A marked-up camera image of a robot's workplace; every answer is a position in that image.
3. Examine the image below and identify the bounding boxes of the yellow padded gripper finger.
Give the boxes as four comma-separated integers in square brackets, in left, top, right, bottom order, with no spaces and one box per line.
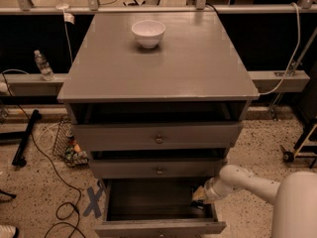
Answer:
[192,186,206,201]

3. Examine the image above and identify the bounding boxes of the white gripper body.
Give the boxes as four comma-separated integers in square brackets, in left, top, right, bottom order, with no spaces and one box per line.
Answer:
[203,178,227,204]

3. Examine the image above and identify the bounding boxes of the blue rxbar snack bar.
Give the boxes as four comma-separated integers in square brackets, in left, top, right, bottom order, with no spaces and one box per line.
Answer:
[190,201,206,217]

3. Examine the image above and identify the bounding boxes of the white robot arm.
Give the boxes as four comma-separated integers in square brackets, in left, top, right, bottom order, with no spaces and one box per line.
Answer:
[192,165,317,238]

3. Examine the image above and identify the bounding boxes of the grey bottom drawer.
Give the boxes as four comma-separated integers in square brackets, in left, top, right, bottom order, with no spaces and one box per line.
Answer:
[95,178,226,238]

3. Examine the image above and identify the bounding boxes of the grey drawer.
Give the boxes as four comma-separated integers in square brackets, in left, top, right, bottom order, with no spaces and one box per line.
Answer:
[95,178,226,238]
[72,122,243,152]
[89,158,227,179]

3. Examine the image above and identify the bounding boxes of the grey top drawer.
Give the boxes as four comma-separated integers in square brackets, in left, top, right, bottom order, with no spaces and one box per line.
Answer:
[72,122,243,152]

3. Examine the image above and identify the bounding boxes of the grey middle drawer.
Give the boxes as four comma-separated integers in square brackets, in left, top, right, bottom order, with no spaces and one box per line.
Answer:
[89,158,227,179]

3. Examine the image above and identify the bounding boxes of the grey drawer cabinet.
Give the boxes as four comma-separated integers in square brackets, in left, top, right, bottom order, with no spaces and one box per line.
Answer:
[56,11,261,238]

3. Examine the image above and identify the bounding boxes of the white ceramic bowl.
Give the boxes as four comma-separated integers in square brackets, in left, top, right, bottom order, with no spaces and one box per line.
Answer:
[131,20,165,49]

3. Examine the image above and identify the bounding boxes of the black metal stand leg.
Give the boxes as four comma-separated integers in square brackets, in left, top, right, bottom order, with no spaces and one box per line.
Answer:
[12,109,42,168]

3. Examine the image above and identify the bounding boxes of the white shoe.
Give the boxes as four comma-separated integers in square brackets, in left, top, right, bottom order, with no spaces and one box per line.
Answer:
[0,225,19,238]

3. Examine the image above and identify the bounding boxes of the clear plastic water bottle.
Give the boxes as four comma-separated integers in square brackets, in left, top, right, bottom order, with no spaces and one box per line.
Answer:
[34,50,54,81]

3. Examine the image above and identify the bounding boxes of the black floor cable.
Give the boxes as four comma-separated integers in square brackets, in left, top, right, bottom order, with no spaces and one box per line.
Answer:
[1,71,87,238]

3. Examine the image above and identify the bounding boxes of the wire basket with items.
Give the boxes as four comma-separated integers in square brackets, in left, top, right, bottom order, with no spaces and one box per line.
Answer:
[53,120,88,168]

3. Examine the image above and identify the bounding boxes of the white hanging cable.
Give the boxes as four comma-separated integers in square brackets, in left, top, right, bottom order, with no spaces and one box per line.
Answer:
[258,2,301,97]

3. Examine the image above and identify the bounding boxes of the grey metal rail beam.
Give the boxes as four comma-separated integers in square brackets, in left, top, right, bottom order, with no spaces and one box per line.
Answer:
[0,73,68,96]

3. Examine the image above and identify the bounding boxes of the white lamp with cord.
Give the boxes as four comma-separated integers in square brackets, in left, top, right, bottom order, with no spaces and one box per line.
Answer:
[55,0,74,62]

